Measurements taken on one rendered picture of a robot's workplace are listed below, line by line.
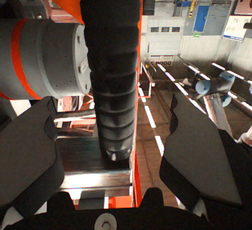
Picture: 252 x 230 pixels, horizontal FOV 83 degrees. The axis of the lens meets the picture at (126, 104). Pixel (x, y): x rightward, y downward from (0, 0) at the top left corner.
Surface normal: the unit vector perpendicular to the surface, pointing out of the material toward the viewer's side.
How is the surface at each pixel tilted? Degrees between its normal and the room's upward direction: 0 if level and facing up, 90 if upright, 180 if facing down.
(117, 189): 90
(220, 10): 90
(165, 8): 90
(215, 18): 90
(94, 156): 180
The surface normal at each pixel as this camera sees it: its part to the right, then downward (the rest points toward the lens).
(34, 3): 0.04, 0.97
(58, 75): 0.04, 0.58
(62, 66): 0.04, 0.36
